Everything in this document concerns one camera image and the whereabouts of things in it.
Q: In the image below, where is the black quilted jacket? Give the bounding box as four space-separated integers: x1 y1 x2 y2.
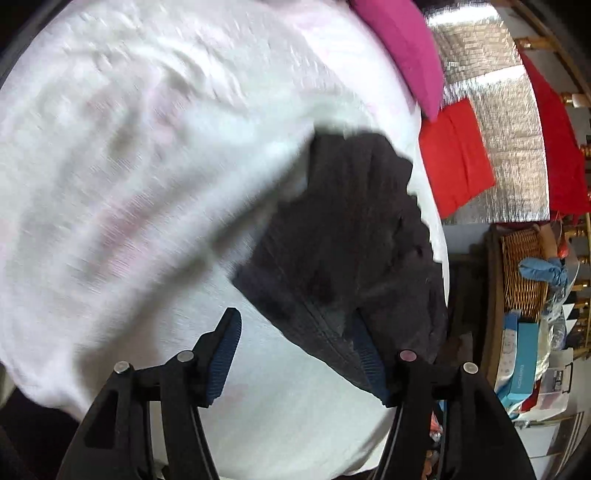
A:
231 131 448 398

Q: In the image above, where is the wooden table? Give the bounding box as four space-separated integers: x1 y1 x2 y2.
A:
450 224 509 393

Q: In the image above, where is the blue cloth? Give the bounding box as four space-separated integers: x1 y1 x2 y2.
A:
519 257 570 289

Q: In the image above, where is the white bed cover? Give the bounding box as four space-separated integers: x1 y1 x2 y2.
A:
0 0 451 480

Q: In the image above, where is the wicker basket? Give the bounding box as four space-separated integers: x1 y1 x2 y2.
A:
501 228 561 321

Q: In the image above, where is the light blue cardboard box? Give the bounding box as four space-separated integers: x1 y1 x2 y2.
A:
496 320 541 414

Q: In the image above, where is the pink pillow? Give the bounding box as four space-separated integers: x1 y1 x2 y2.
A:
348 0 446 121

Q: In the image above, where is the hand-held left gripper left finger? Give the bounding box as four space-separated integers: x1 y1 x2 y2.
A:
55 307 243 480

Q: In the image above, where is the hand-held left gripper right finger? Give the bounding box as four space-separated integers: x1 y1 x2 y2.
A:
351 311 536 480

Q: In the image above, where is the red cloth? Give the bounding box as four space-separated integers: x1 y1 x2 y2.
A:
517 48 591 215
418 98 497 220

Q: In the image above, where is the silver foil insulation board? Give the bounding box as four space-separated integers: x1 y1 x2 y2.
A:
427 9 551 224

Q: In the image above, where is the white tissue pack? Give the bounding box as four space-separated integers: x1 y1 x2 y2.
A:
496 314 520 393

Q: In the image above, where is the clear plastic storage box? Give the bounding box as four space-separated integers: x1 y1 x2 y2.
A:
538 351 575 411

